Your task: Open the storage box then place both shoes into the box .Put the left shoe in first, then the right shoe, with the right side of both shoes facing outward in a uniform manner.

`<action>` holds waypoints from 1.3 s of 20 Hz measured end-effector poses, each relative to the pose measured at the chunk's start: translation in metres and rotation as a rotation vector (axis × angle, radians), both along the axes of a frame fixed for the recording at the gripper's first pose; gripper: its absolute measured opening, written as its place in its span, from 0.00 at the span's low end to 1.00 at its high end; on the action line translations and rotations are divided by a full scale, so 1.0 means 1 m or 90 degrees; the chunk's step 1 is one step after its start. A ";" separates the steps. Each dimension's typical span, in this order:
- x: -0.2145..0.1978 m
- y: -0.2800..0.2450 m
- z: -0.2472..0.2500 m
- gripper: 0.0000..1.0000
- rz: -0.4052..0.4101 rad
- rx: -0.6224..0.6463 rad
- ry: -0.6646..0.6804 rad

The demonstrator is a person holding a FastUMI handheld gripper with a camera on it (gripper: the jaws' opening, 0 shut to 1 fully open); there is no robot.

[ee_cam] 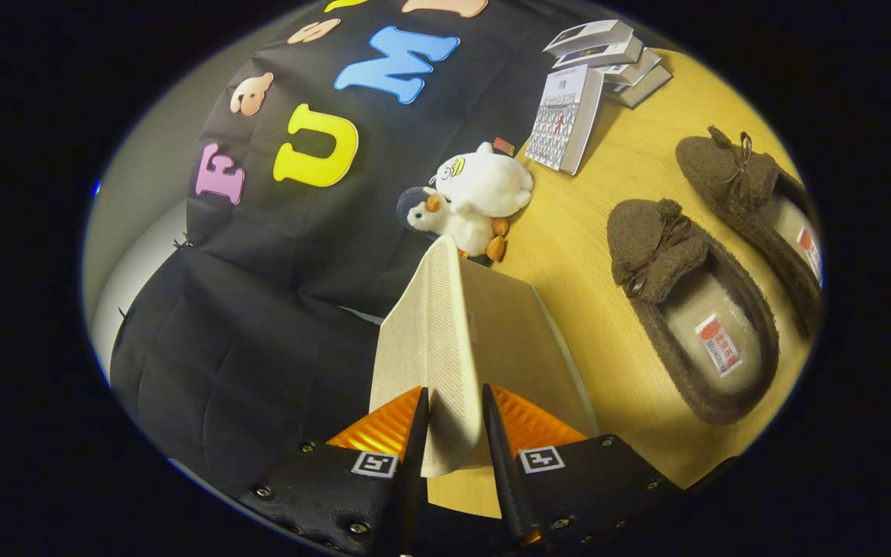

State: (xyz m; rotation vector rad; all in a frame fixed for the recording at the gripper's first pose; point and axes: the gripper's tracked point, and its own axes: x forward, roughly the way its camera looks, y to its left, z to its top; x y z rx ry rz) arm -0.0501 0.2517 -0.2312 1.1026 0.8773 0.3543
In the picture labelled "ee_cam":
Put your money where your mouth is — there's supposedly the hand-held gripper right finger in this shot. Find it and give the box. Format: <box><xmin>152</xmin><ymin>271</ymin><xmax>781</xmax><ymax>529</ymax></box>
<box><xmin>481</xmin><ymin>383</ymin><xmax>684</xmax><ymax>548</ymax></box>

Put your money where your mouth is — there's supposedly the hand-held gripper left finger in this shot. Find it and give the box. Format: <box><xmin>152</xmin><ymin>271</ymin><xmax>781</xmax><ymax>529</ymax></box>
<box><xmin>235</xmin><ymin>385</ymin><xmax>431</xmax><ymax>557</ymax></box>

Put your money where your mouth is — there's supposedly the beige fabric storage box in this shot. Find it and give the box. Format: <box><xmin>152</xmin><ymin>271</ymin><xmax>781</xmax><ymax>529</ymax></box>
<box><xmin>368</xmin><ymin>234</ymin><xmax>599</xmax><ymax>479</ymax></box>

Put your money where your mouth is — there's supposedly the brown fuzzy slipper shoe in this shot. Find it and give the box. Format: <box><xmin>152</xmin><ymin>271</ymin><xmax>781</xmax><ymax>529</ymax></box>
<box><xmin>675</xmin><ymin>125</ymin><xmax>825</xmax><ymax>337</ymax></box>
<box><xmin>606</xmin><ymin>198</ymin><xmax>780</xmax><ymax>425</ymax></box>

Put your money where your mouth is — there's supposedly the grey white penguin plush toy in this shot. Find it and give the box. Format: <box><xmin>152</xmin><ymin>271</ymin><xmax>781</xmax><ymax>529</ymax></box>
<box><xmin>396</xmin><ymin>186</ymin><xmax>510</xmax><ymax>262</ymax></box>

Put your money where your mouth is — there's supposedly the white duck plush toy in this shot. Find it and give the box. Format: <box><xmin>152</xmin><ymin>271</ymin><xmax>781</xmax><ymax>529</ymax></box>
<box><xmin>428</xmin><ymin>138</ymin><xmax>535</xmax><ymax>219</ymax></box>

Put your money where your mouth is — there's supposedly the book with patterned cover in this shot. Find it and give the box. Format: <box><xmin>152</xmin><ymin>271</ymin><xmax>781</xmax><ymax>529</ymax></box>
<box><xmin>524</xmin><ymin>63</ymin><xmax>605</xmax><ymax>176</ymax></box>

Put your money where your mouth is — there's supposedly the dark grey book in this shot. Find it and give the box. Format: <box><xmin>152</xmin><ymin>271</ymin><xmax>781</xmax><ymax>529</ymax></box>
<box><xmin>608</xmin><ymin>66</ymin><xmax>673</xmax><ymax>109</ymax></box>

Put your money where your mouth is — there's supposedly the thin white book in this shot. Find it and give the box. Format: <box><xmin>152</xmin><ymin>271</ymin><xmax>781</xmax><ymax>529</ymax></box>
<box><xmin>596</xmin><ymin>48</ymin><xmax>661</xmax><ymax>86</ymax></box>

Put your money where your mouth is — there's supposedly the white book with dark picture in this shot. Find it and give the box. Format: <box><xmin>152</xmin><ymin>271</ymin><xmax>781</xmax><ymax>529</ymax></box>
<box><xmin>544</xmin><ymin>19</ymin><xmax>634</xmax><ymax>57</ymax></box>

